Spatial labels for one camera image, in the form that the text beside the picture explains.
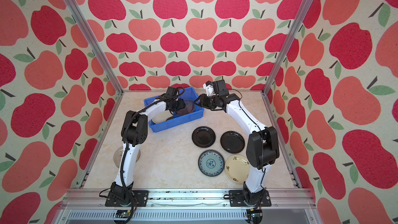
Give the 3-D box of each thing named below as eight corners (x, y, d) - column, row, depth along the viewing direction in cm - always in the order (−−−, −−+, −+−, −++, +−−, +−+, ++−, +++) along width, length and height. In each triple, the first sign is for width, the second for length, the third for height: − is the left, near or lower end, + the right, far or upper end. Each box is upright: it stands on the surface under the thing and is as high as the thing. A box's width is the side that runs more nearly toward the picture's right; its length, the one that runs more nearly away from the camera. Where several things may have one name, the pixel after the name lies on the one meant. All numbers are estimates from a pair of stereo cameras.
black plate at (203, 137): (191, 147, 94) (191, 145, 91) (192, 129, 102) (192, 126, 99) (215, 147, 94) (216, 145, 91) (214, 128, 102) (214, 126, 99)
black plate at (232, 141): (221, 153, 91) (222, 151, 89) (219, 132, 100) (220, 130, 98) (246, 153, 91) (247, 151, 89) (242, 132, 100) (242, 130, 98)
